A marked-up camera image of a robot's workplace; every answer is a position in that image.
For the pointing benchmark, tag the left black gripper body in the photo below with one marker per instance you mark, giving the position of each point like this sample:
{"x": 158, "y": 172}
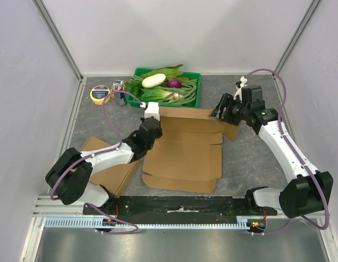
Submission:
{"x": 150, "y": 145}

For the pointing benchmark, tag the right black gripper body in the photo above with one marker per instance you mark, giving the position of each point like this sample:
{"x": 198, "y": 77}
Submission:
{"x": 226, "y": 108}

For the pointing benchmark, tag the spare cardboard box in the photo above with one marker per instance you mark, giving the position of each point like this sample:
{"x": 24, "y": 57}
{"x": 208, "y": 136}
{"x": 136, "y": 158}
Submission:
{"x": 188, "y": 156}

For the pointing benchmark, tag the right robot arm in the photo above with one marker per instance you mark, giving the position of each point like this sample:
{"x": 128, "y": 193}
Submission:
{"x": 308, "y": 190}

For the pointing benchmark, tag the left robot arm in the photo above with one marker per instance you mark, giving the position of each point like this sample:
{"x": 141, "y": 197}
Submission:
{"x": 69, "y": 178}

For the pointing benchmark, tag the bok choy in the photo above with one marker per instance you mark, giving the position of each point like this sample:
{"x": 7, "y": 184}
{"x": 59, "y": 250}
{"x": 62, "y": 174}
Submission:
{"x": 156, "y": 95}

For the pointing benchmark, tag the green plastic tray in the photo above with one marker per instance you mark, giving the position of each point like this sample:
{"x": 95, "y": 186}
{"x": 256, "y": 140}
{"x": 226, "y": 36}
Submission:
{"x": 136, "y": 102}

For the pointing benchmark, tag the green long beans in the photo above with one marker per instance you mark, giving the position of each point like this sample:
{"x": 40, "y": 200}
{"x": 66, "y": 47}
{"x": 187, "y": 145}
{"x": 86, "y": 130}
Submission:
{"x": 188, "y": 92}

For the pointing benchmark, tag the white eggplant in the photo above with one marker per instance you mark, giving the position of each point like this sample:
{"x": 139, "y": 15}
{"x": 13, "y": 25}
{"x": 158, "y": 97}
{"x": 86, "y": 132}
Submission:
{"x": 153, "y": 81}

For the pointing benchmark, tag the purple onion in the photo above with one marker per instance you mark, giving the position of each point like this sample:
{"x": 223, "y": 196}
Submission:
{"x": 174, "y": 83}

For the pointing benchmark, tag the red and blue drink can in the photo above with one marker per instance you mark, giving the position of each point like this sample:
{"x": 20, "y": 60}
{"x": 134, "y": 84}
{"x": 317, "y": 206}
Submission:
{"x": 119, "y": 96}

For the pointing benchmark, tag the leafy green vegetable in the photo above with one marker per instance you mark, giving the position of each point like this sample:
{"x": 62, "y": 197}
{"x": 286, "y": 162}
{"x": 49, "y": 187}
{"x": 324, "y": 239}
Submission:
{"x": 134, "y": 84}

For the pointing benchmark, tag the yellow tape roll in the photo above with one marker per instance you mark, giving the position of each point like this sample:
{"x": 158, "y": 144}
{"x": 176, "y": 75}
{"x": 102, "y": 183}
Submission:
{"x": 98, "y": 94}

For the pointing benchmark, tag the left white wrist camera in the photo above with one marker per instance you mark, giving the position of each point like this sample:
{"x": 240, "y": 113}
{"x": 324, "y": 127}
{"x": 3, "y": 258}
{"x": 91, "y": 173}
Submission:
{"x": 151, "y": 110}

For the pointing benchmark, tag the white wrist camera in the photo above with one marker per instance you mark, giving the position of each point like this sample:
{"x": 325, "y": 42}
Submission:
{"x": 151, "y": 110}
{"x": 239, "y": 85}

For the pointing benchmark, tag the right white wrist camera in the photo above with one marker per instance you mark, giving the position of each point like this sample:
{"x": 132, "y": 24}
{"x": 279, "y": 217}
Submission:
{"x": 239, "y": 85}

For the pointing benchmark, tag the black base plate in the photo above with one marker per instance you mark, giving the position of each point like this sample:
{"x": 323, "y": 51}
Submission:
{"x": 127, "y": 207}

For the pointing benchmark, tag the slotted cable duct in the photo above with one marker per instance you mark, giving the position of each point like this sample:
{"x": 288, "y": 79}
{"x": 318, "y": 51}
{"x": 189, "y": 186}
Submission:
{"x": 104, "y": 223}

